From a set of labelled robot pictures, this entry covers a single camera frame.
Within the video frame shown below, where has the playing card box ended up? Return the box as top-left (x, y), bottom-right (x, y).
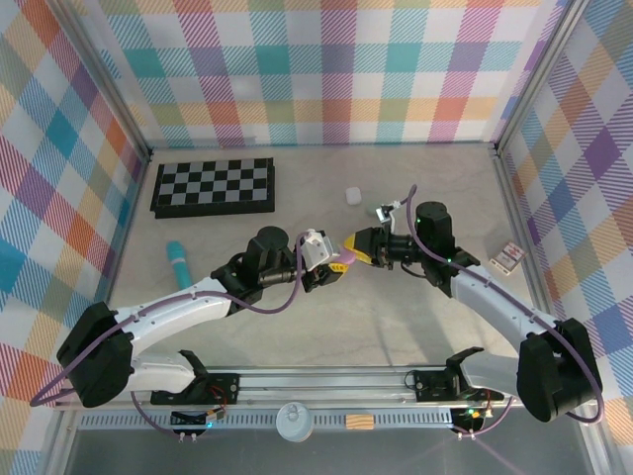
top-left (489, 240), bottom-right (526, 274)

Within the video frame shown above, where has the black grey chessboard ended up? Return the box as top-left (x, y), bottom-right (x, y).
top-left (150, 157), bottom-right (277, 220)

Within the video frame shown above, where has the teal cylinder tube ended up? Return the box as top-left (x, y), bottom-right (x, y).
top-left (165, 240), bottom-right (194, 289)

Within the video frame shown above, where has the perforated metal strip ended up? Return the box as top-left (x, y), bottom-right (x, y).
top-left (77, 413), bottom-right (457, 430)

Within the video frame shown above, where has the left small circuit board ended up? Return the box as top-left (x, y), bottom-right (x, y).
top-left (169, 406), bottom-right (229, 430)

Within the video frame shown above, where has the small circuit board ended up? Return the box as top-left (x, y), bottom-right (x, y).
top-left (450, 405), bottom-right (491, 432)
top-left (169, 406), bottom-right (229, 430)

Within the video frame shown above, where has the grey metal panel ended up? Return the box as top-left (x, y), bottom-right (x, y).
top-left (58, 428), bottom-right (602, 475)

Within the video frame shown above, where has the right small circuit board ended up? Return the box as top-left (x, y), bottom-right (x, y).
top-left (450, 405), bottom-right (491, 432)

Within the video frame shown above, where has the right aluminium side rail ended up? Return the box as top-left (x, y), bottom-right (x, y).
top-left (493, 146), bottom-right (565, 366)

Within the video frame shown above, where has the aluminium mounting rail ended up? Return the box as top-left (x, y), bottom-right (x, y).
top-left (52, 366), bottom-right (600, 411)

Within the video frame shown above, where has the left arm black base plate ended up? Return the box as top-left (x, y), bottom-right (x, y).
top-left (149, 371), bottom-right (242, 406)

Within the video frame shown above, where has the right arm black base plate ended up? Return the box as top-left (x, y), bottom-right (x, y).
top-left (411, 368), bottom-right (506, 403)

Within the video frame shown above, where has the right aluminium frame post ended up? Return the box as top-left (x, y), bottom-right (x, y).
top-left (492, 0), bottom-right (594, 157)

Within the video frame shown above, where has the aluminium frame post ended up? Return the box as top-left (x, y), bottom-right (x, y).
top-left (58, 0), bottom-right (152, 164)
top-left (492, 0), bottom-right (594, 157)

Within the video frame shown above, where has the left aluminium frame post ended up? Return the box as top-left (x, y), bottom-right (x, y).
top-left (58, 0), bottom-right (152, 164)

